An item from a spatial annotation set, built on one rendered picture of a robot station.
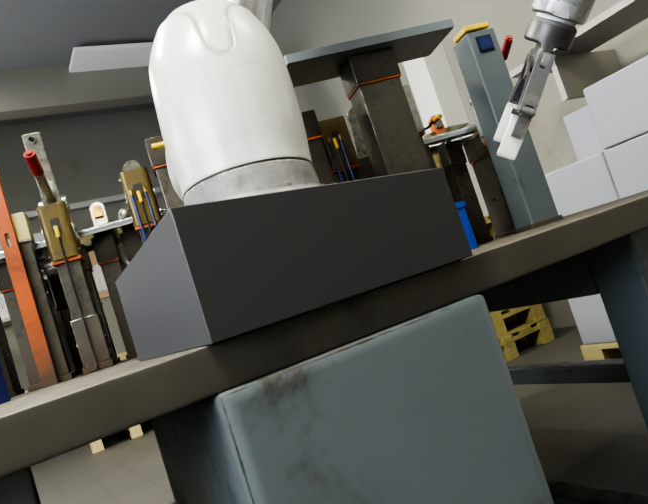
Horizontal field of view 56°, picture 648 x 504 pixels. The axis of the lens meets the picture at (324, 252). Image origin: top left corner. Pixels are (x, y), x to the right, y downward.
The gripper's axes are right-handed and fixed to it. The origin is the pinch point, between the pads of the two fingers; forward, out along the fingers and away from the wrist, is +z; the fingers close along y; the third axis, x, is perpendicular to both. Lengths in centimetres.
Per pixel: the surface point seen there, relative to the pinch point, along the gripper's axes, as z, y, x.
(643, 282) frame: 9.0, 22.3, 22.0
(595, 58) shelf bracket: -18, -242, 55
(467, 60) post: -9.2, -34.4, -10.2
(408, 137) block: 7.4, -17.1, -16.5
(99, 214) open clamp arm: 53, -28, -87
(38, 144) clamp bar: 30, -3, -89
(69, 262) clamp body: 48, 7, -73
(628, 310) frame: 13.9, 21.2, 22.5
